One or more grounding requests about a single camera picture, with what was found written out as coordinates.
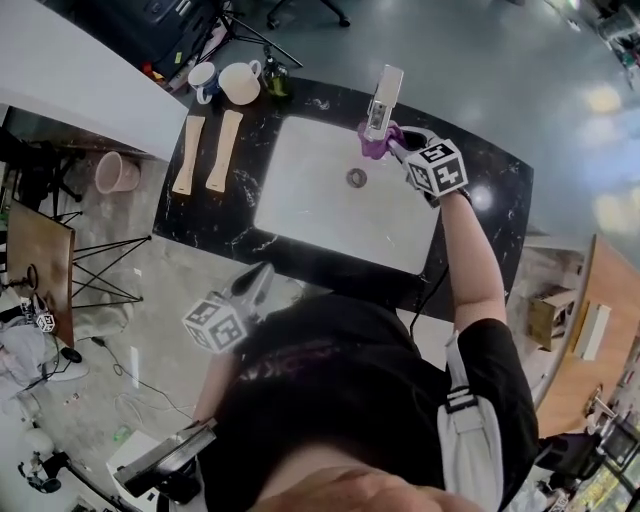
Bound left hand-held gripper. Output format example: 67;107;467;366
182;263;276;354

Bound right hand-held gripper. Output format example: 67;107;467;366
387;125;469;209

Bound purple cloth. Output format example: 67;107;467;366
356;119;407;161

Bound chrome faucet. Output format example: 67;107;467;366
362;63;405;143

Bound person's right forearm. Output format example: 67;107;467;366
438;189;507;332

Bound person's left forearm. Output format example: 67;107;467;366
191;348;237;427

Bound white sink basin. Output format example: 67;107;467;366
252;113;442;277

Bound green soap bottle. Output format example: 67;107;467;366
262;43;293;99

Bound person's black shirt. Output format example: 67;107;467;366
198;293;542;509

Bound black office chair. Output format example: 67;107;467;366
266;0;352;29

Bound pink waste bin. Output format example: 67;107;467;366
94;150;142;196

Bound black tripod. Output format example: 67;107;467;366
213;0;305;70

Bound blue and white mug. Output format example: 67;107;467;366
187;62;222;106

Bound dark wooden table black legs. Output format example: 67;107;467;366
5;198;154;350

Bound unused spare gripper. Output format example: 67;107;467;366
22;294;57;335

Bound cardboard box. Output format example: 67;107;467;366
526;286;577;352

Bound person's head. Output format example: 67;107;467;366
262;467;484;512

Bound white box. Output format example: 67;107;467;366
573;302;613;362

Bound large black machine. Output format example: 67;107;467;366
94;0;229;79

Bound light wooden curved table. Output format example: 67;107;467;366
532;233;640;437

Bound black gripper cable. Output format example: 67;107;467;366
408;263;451;342

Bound white bag strap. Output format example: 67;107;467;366
436;330;505;512

